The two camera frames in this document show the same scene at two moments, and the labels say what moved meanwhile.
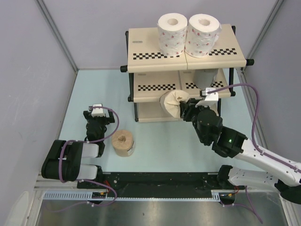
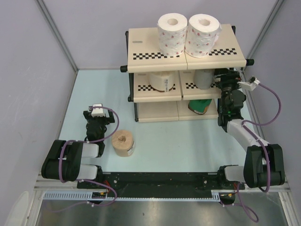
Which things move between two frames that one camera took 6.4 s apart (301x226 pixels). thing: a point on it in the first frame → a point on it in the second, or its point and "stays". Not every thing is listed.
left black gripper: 109,119 stays
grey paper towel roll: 204,77 stays
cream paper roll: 170,101 → 162,81
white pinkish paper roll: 202,32 stays
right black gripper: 184,106 → 227,76
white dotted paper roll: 172,28 stays
